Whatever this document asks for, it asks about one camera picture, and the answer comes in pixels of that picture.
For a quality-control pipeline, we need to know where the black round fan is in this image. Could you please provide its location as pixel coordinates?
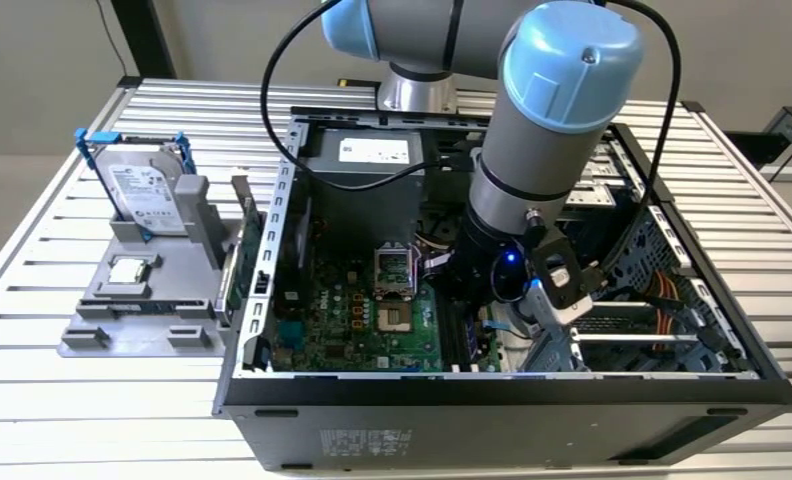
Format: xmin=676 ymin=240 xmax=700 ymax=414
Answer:
xmin=422 ymin=213 xmax=465 ymax=247

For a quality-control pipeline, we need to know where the thin metal locking lever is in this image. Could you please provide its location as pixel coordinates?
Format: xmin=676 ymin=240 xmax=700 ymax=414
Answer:
xmin=409 ymin=248 xmax=425 ymax=297

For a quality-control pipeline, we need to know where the metal socket cover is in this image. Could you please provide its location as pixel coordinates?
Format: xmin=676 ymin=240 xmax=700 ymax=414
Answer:
xmin=371 ymin=241 xmax=415 ymax=297

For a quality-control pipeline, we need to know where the CPU socket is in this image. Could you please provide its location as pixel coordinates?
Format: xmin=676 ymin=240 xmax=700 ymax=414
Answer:
xmin=374 ymin=298 xmax=415 ymax=334

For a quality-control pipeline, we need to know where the grey power supply unit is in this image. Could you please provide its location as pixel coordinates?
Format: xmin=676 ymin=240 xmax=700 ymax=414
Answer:
xmin=298 ymin=127 xmax=429 ymax=251

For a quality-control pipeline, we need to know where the grey metal drive cage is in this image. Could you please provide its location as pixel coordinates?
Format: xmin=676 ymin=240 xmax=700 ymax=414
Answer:
xmin=565 ymin=142 xmax=645 ymax=214

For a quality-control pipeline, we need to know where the green motherboard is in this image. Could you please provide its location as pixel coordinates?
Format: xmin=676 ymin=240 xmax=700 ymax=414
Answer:
xmin=265 ymin=252 xmax=507 ymax=372

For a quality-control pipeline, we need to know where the grey metal disk bay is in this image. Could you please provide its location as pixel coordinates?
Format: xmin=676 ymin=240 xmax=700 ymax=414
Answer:
xmin=519 ymin=298 xmax=712 ymax=372

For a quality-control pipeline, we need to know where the blue expansion slot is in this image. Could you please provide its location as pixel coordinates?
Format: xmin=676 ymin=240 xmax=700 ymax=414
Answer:
xmin=275 ymin=321 xmax=305 ymax=347

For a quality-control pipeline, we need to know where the black open PC case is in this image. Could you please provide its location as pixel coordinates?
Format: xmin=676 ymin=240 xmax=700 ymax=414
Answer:
xmin=211 ymin=104 xmax=792 ymax=471

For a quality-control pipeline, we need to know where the green graphics card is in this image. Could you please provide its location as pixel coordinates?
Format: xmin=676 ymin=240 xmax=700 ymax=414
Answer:
xmin=213 ymin=172 xmax=269 ymax=326

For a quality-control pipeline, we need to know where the grey parts rack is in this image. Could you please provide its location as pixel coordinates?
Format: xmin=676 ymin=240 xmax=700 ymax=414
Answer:
xmin=58 ymin=174 xmax=247 ymax=359

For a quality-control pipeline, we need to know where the silver CPU chip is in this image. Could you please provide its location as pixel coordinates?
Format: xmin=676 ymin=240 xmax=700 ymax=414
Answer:
xmin=104 ymin=258 xmax=151 ymax=284

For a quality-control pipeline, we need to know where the hard disk in blue carrier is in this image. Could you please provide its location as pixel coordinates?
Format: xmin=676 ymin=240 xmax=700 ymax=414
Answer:
xmin=72 ymin=127 xmax=198 ymax=242

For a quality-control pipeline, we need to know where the blue camera cable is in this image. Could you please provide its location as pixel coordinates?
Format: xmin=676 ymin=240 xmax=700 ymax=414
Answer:
xmin=490 ymin=249 xmax=543 ymax=334

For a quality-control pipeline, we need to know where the silver wrist camera black mount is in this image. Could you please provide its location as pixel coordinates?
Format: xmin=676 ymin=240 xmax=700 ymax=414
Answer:
xmin=519 ymin=233 xmax=602 ymax=327

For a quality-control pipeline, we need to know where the orange red yellow wire bundle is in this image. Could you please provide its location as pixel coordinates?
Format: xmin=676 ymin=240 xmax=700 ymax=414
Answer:
xmin=649 ymin=271 xmax=682 ymax=335

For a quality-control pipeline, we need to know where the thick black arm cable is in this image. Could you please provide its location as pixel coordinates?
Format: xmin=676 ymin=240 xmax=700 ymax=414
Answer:
xmin=259 ymin=0 xmax=682 ymax=281

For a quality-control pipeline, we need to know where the black upright post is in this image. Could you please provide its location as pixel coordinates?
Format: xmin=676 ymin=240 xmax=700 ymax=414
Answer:
xmin=104 ymin=0 xmax=177 ymax=80

